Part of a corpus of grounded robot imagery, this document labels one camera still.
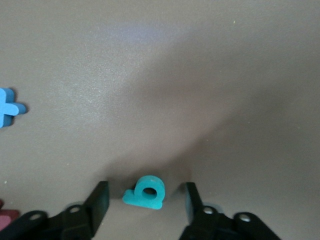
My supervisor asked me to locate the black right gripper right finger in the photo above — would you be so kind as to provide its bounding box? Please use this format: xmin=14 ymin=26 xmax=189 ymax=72
xmin=178 ymin=182 xmax=282 ymax=240

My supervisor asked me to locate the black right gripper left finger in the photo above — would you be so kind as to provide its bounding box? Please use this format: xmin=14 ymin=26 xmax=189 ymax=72
xmin=0 ymin=180 xmax=110 ymax=240

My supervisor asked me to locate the teal foam letter b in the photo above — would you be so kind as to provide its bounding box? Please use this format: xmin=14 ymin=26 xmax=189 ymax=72
xmin=121 ymin=174 xmax=166 ymax=210

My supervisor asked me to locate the red foam letter z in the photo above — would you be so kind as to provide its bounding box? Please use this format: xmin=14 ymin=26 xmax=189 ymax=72
xmin=0 ymin=198 xmax=20 ymax=231

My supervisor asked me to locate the blue foam letter x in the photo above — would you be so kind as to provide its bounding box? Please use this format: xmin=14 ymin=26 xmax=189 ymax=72
xmin=0 ymin=87 xmax=28 ymax=129

